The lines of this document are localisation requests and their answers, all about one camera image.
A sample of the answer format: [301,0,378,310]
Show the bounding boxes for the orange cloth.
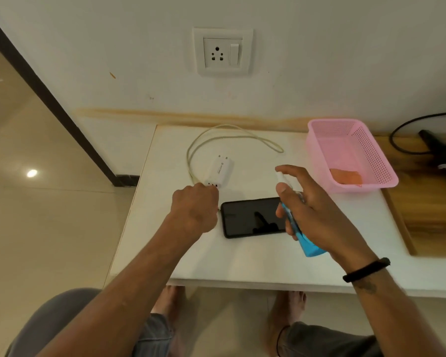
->
[329,168,364,185]

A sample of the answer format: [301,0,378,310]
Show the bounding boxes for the black smartphone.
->
[220,197,294,239]

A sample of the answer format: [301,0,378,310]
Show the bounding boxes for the white wall socket with switch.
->
[193,28,254,76]

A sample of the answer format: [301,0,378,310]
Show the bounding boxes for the black power cable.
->
[390,111,446,155]

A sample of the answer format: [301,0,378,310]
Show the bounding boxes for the black anklet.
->
[276,325,290,357]

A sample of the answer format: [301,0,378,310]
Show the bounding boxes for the white charger adapter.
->
[204,155,234,190]

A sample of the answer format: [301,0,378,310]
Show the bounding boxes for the person's right hand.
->
[275,165,378,269]

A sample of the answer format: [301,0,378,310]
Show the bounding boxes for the person's left forearm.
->
[35,219,183,357]

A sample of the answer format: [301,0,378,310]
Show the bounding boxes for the white charging cable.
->
[187,124,284,187]

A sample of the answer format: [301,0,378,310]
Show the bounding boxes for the grey rounded seat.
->
[5,288,102,357]

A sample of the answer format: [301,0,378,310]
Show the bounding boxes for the person's right leg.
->
[264,291,307,357]

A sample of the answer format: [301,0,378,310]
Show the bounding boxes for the wooden wall trim strip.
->
[76,107,310,132]

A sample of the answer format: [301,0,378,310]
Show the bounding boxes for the grey denim shorts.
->
[132,313,383,357]

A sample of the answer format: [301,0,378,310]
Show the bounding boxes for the person's left hand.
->
[167,183,220,235]

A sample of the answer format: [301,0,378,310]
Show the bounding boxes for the pink plastic basket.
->
[307,119,399,194]

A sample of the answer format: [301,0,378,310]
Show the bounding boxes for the person's leg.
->
[264,291,307,357]
[150,286,187,357]

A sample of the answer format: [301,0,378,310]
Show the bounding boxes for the blue spray bottle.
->
[275,172,327,258]

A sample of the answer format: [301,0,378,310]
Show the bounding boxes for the person's left leg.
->
[150,286,187,357]

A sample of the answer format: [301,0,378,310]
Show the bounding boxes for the black wristband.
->
[343,257,391,283]

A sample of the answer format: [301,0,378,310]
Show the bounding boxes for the person's right forearm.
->
[336,253,446,357]

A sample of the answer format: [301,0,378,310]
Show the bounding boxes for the dark door frame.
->
[0,9,140,187]

